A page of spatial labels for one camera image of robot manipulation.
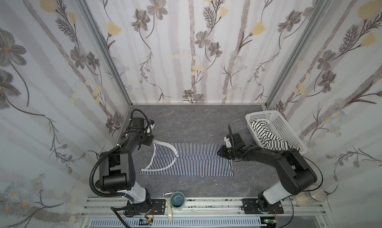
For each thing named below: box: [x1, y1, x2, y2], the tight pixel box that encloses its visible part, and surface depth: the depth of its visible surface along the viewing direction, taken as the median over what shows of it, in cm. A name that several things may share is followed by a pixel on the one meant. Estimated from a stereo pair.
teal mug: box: [170, 191, 186, 211], surface depth 75 cm
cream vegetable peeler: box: [163, 191, 175, 223], surface depth 73 cm
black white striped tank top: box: [249, 119, 300, 152], surface depth 100 cm
